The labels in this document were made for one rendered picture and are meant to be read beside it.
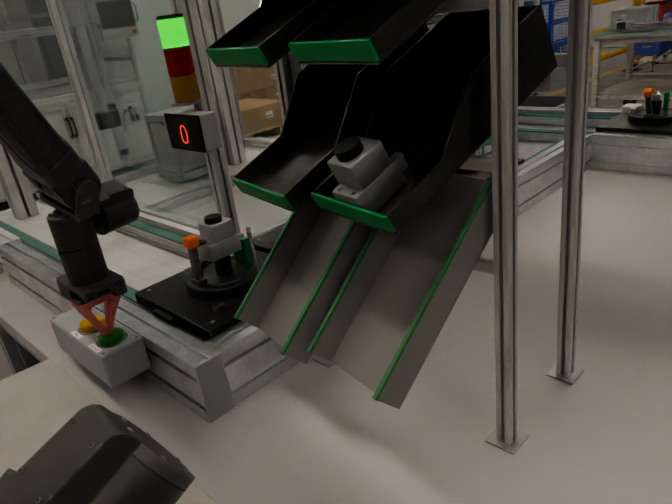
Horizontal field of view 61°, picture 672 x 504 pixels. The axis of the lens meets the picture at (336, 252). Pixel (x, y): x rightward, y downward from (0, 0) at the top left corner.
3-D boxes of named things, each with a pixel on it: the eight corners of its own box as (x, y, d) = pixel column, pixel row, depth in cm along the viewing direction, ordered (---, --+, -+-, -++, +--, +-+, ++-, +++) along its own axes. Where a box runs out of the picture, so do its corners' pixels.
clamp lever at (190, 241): (196, 281, 97) (187, 240, 94) (190, 279, 98) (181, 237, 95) (214, 274, 99) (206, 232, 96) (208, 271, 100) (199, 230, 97)
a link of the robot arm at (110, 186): (32, 162, 78) (74, 186, 75) (102, 140, 86) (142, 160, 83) (42, 235, 84) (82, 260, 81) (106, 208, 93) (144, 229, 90)
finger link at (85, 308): (114, 315, 95) (98, 265, 91) (134, 328, 90) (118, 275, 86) (74, 334, 91) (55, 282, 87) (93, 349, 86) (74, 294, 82)
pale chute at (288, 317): (306, 364, 73) (281, 354, 70) (257, 327, 83) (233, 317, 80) (410, 173, 74) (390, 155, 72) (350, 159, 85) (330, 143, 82)
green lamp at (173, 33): (171, 48, 104) (164, 19, 102) (157, 49, 107) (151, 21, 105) (194, 44, 107) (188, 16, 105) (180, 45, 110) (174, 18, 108)
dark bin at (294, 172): (292, 213, 66) (258, 163, 62) (241, 192, 76) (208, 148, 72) (444, 68, 74) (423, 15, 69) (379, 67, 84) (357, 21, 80)
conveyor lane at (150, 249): (224, 390, 91) (211, 337, 87) (35, 272, 148) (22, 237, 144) (346, 312, 109) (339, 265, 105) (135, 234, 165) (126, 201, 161)
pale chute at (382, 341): (399, 410, 62) (374, 400, 60) (330, 361, 73) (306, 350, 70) (517, 187, 64) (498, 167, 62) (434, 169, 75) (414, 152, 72)
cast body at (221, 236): (212, 263, 97) (203, 224, 94) (198, 257, 100) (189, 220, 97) (251, 245, 102) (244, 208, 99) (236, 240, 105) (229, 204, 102)
